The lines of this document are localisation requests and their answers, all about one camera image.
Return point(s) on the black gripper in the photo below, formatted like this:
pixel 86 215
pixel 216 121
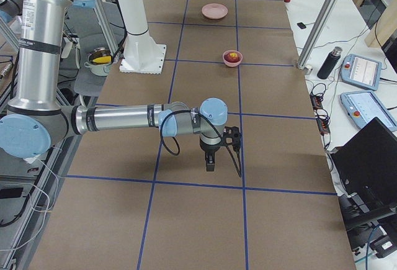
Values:
pixel 208 150

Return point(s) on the red yellow apple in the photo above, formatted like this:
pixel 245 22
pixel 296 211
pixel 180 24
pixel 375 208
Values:
pixel 232 57

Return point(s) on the pink bowl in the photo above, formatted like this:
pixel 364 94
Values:
pixel 230 64

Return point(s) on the pink plate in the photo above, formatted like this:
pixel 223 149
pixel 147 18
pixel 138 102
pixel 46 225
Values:
pixel 214 11

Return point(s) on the small black square pad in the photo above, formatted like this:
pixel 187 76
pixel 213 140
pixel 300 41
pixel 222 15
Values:
pixel 301 25

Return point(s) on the black water bottle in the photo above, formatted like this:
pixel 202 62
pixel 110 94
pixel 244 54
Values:
pixel 329 63

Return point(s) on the green pot with food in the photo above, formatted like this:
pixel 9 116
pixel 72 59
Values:
pixel 99 61

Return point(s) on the black laptop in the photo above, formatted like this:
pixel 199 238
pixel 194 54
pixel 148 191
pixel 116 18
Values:
pixel 367 163

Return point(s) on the near blue teach pendant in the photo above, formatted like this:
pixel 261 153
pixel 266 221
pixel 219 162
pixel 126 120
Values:
pixel 363 106

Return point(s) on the blue teach pendant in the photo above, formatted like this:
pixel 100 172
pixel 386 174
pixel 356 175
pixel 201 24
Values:
pixel 361 72
pixel 363 106

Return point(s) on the far blue teach pendant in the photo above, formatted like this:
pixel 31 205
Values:
pixel 361 72

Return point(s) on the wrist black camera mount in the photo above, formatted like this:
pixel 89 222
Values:
pixel 232 137

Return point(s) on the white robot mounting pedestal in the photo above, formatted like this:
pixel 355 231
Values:
pixel 141 53

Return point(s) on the aluminium frame post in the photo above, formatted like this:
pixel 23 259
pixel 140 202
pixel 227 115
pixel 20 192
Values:
pixel 318 27

